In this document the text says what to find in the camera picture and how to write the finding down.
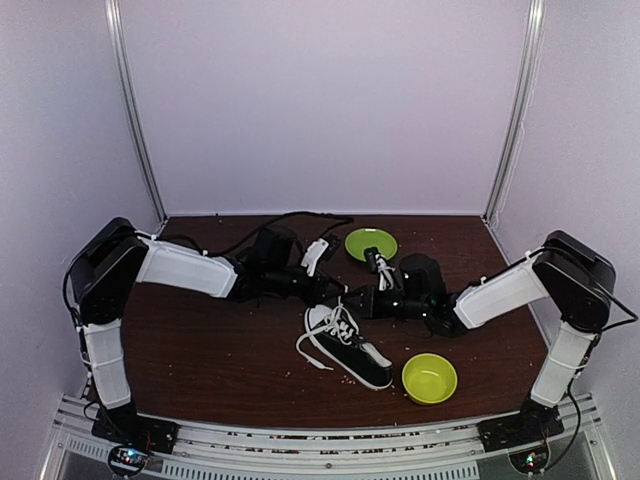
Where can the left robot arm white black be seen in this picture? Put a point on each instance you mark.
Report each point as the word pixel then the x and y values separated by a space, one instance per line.
pixel 123 270

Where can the white shoelace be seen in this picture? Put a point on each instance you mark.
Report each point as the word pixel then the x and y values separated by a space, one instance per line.
pixel 335 333

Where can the aluminium frame post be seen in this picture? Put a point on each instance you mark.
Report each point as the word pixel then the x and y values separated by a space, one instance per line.
pixel 117 37
pixel 522 96

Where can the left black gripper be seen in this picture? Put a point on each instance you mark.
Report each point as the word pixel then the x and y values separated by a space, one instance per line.
pixel 317 295

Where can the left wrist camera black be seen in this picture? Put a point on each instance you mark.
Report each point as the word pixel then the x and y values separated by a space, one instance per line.
pixel 273 245

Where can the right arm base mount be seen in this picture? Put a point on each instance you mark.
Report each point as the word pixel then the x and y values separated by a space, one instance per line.
pixel 518 429

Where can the black white canvas sneaker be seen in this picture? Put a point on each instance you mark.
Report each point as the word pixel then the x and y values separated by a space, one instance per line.
pixel 377 374

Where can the green plate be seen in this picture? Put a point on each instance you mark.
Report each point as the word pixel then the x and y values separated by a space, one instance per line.
pixel 361 239

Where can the left aluminium frame post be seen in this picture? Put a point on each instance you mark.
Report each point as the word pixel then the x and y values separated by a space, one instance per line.
pixel 117 37

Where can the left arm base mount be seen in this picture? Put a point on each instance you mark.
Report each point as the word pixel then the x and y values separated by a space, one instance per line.
pixel 143 433

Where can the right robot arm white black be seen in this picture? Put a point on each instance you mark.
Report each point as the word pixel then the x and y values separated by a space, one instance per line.
pixel 563 272

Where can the yellow-green bowl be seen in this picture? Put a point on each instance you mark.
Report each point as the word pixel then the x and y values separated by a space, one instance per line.
pixel 429 379

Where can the right aluminium frame post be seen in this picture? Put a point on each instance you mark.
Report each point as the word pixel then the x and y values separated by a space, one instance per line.
pixel 522 96

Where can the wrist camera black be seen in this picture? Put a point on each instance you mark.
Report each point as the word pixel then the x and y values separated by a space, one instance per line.
pixel 273 245
pixel 420 274

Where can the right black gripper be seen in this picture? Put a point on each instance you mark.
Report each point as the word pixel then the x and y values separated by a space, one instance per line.
pixel 370 306

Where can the front aluminium rail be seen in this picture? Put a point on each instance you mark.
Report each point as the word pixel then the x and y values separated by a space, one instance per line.
pixel 441 450

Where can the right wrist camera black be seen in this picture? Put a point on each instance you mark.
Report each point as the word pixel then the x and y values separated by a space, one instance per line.
pixel 420 274

